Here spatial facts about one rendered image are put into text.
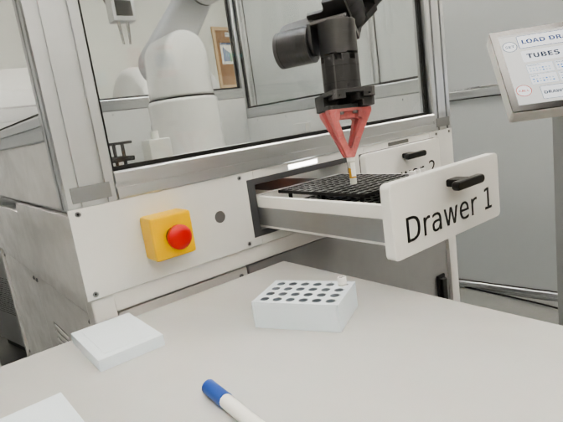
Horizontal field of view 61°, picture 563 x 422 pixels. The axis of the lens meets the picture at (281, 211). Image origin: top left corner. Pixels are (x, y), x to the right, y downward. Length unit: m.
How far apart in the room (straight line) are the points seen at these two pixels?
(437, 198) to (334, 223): 0.16
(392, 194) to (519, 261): 2.03
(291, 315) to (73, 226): 0.36
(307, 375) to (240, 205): 0.44
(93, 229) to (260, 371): 0.36
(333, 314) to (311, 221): 0.24
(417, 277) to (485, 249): 1.38
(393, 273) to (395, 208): 0.60
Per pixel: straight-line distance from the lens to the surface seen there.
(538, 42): 1.68
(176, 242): 0.77
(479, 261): 2.74
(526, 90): 1.55
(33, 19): 0.80
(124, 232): 0.81
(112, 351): 0.67
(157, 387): 0.59
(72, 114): 0.79
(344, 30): 0.75
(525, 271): 2.68
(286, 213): 0.87
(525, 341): 0.61
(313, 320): 0.64
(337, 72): 0.74
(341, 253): 1.11
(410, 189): 0.70
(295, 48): 0.77
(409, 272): 1.32
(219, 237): 0.89
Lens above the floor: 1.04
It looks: 11 degrees down
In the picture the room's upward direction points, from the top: 8 degrees counter-clockwise
